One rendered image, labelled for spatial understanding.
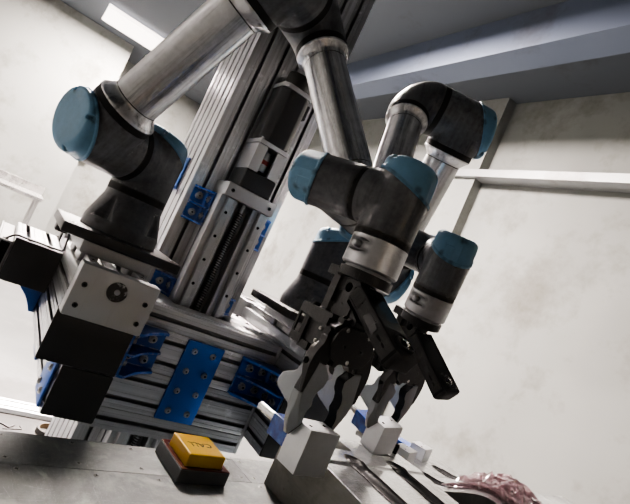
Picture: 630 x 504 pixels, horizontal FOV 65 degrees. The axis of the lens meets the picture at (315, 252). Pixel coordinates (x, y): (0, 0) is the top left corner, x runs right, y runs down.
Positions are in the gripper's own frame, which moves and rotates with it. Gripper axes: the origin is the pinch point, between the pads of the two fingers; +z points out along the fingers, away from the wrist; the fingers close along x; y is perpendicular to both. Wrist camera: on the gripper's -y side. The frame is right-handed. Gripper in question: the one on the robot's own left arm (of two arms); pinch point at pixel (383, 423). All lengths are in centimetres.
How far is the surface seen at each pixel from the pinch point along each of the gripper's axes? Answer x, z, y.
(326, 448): 27.4, -6.1, -13.9
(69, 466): 50, 7, 1
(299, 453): 31.0, -5.3, -13.6
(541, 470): -223, 65, 53
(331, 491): 19.5, 3.1, -11.0
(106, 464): 45.1, 8.0, 2.3
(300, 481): 19.8, 6.0, -5.5
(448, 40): -180, -160, 216
